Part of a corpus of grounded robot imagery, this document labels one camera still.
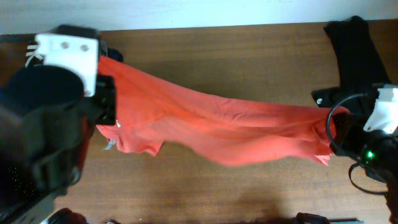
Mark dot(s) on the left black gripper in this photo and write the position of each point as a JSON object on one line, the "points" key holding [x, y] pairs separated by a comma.
{"points": [[107, 101]]}

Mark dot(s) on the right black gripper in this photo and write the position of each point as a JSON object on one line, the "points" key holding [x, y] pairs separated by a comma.
{"points": [[344, 130]]}

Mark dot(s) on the red polo shirt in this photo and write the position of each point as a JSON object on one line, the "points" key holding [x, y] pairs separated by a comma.
{"points": [[151, 111]]}

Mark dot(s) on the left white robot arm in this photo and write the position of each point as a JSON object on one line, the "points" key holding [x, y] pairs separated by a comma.
{"points": [[49, 111]]}

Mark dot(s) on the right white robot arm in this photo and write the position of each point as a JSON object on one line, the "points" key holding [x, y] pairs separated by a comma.
{"points": [[371, 141]]}

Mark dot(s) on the navy folded shirt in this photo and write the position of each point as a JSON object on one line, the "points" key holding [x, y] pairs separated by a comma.
{"points": [[112, 53]]}

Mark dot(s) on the black garment at right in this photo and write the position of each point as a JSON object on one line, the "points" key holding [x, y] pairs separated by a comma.
{"points": [[359, 64]]}

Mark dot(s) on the black Nike shirt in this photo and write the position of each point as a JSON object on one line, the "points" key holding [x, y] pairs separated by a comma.
{"points": [[32, 58]]}

